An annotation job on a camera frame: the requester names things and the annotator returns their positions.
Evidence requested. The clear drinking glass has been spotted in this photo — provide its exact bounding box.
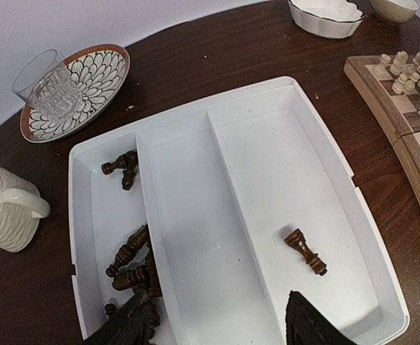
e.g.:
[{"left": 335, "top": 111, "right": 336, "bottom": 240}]
[{"left": 12, "top": 48, "right": 84, "bottom": 121}]

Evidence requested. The white plastic compartment tray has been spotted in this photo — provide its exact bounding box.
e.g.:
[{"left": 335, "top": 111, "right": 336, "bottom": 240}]
[{"left": 68, "top": 76, "right": 410, "bottom": 344}]

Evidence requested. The dark chess piece small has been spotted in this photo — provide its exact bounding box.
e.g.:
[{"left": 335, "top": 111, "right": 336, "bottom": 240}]
[{"left": 121, "top": 170, "right": 136, "bottom": 190}]

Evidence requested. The cream ribbed mug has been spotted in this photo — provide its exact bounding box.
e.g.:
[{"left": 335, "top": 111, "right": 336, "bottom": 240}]
[{"left": 0, "top": 167, "right": 50, "bottom": 253}]

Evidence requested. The patterned ceramic plate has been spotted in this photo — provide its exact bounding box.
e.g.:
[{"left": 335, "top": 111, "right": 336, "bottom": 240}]
[{"left": 20, "top": 44, "right": 130, "bottom": 144}]

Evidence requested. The white knight left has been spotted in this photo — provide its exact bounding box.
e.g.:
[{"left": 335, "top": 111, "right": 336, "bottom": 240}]
[{"left": 390, "top": 51, "right": 409, "bottom": 75}]

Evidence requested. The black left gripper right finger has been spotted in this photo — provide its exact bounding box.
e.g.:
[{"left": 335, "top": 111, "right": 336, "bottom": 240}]
[{"left": 286, "top": 291, "right": 356, "bottom": 345}]

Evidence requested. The white scalloped bowl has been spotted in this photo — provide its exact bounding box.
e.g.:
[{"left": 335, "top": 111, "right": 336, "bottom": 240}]
[{"left": 288, "top": 1, "right": 364, "bottom": 40}]

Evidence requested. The dark chess piece upper tray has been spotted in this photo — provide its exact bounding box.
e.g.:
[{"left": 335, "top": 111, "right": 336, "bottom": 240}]
[{"left": 101, "top": 150, "right": 138, "bottom": 175}]

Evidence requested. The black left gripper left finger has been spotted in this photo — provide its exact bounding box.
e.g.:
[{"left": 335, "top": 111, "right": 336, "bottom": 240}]
[{"left": 83, "top": 291, "right": 151, "bottom": 345}]

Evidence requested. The cream round bowl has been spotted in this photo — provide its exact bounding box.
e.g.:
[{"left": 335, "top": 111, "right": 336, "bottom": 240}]
[{"left": 369, "top": 0, "right": 419, "bottom": 25}]

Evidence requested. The wooden chessboard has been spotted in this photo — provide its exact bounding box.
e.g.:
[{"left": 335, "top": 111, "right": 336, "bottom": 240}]
[{"left": 344, "top": 55, "right": 420, "bottom": 205}]

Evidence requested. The dark chess piece long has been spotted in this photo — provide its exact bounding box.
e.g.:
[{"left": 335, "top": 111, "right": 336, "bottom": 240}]
[{"left": 106, "top": 224, "right": 149, "bottom": 277}]

